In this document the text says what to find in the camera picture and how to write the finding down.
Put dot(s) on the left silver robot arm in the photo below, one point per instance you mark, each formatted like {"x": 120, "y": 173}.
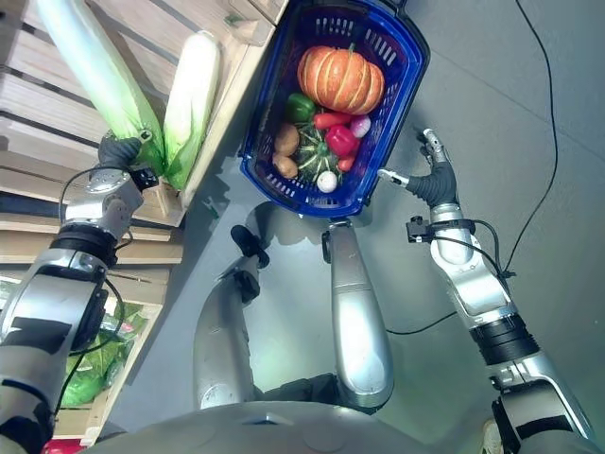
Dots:
{"x": 61, "y": 284}

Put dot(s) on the orange pumpkin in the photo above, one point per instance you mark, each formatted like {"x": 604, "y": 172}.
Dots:
{"x": 340, "y": 78}

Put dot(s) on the long white green cabbage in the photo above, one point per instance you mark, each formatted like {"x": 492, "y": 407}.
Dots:
{"x": 101, "y": 80}
{"x": 191, "y": 109}

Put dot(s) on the red chili pepper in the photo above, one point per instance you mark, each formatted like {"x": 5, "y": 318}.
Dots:
{"x": 347, "y": 162}

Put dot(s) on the red vegetable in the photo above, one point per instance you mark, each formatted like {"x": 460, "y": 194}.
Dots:
{"x": 63, "y": 446}

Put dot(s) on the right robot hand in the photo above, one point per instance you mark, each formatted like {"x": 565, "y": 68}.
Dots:
{"x": 437, "y": 180}

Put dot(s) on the orange carrot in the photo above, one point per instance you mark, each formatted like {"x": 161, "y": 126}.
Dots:
{"x": 331, "y": 119}

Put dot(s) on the green striped squash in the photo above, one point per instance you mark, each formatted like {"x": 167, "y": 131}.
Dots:
{"x": 316, "y": 153}

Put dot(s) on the white garlic bulb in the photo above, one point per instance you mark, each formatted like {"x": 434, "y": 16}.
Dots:
{"x": 327, "y": 181}

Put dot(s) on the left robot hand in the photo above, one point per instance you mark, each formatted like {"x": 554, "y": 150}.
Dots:
{"x": 115, "y": 150}

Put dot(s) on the green bell pepper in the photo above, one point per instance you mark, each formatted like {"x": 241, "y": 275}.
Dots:
{"x": 299, "y": 107}

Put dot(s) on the brown potato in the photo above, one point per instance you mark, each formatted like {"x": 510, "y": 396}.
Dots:
{"x": 285, "y": 165}
{"x": 287, "y": 138}

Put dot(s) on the wooden produce shelf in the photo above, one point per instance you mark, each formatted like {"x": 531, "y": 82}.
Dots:
{"x": 57, "y": 142}

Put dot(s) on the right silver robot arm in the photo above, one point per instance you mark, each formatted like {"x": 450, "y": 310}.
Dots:
{"x": 501, "y": 312}

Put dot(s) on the silver robot torso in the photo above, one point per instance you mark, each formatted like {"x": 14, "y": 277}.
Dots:
{"x": 302, "y": 428}

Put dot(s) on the red bell pepper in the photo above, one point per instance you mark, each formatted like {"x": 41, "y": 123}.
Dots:
{"x": 342, "y": 138}

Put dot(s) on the green leafy lettuce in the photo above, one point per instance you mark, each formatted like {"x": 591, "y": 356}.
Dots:
{"x": 97, "y": 359}

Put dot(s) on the blue plastic shopping basket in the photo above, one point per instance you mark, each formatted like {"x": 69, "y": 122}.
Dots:
{"x": 331, "y": 109}

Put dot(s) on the purple onion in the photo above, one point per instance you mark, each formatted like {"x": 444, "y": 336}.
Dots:
{"x": 360, "y": 125}

